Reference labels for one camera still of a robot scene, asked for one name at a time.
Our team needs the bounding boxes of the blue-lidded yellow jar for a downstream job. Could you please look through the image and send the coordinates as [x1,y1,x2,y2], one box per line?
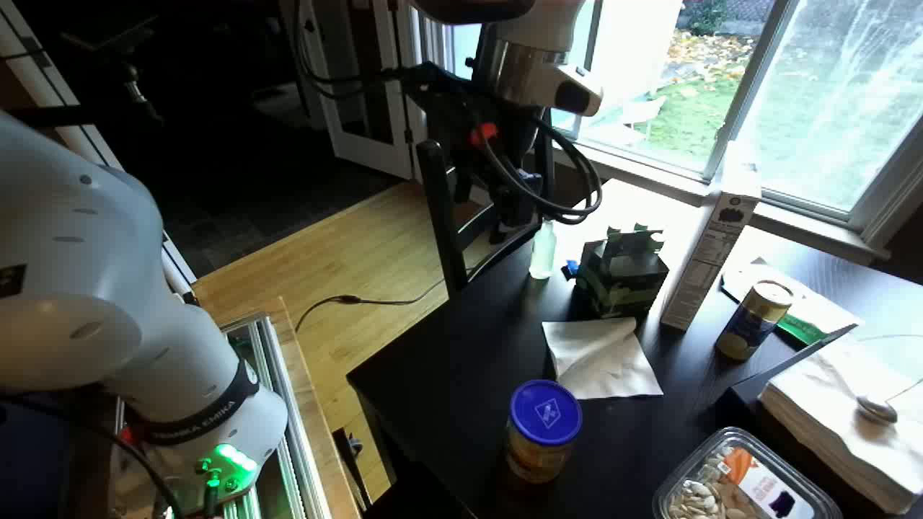
[505,377,584,487]

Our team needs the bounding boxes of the metal spoon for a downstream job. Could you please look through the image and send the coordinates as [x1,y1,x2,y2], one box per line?
[828,356,923,426]

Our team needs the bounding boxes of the thin black floor cable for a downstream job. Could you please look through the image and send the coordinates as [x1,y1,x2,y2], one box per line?
[292,278,455,334]

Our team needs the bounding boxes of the white paper towel stack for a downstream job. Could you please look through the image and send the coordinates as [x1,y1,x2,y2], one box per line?
[758,321,923,519]

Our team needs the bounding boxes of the white glass door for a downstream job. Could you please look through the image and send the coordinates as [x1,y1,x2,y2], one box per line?
[292,0,433,184]

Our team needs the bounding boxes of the yellow and blue can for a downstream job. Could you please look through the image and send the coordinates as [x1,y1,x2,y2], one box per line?
[711,278,795,366]

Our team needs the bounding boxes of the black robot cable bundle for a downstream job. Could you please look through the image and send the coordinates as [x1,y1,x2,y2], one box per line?
[302,59,605,232]

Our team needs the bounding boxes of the white paper towel sheet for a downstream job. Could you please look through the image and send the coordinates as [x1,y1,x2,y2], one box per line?
[538,314,665,403]

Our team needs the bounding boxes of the green flat packet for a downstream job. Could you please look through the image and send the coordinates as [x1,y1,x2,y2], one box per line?
[772,311,830,349]

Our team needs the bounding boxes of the white framed window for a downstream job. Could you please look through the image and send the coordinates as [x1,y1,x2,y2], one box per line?
[422,0,923,253]

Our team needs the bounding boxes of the dark green box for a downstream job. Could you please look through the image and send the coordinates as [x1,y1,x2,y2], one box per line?
[574,222,671,324]

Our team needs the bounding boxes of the aluminium robot stand frame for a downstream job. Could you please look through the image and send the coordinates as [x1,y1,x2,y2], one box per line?
[222,311,334,519]

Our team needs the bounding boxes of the clear plastic food container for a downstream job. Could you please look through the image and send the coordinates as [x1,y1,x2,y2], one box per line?
[648,425,846,519]

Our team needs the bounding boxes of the small clear green-capped bottle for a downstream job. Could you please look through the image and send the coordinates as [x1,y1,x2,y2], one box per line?
[524,217,560,287]

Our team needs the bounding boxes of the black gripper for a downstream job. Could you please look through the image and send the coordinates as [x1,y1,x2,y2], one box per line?
[459,92,554,242]

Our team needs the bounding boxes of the tall white carton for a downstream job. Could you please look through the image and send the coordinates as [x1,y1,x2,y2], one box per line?
[658,189,765,334]

